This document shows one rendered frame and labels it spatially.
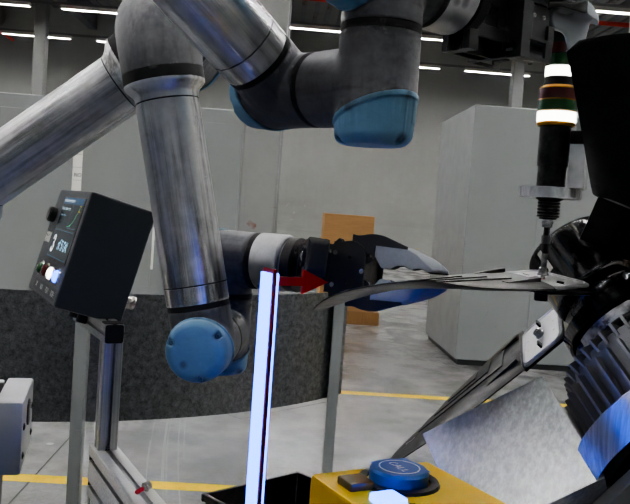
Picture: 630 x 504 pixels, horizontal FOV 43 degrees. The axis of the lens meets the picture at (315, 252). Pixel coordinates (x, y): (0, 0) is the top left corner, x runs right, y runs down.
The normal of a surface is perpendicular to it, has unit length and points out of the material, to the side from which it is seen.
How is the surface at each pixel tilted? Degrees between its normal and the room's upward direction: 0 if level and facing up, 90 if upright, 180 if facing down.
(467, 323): 90
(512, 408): 55
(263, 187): 90
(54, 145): 122
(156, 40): 76
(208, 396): 90
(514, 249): 90
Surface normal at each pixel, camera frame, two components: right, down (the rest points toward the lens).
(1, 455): 0.25, 0.07
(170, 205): -0.27, 0.08
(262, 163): 0.04, 0.06
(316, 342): 0.75, 0.09
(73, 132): 0.34, 0.60
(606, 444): -0.92, 0.06
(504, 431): -0.33, -0.55
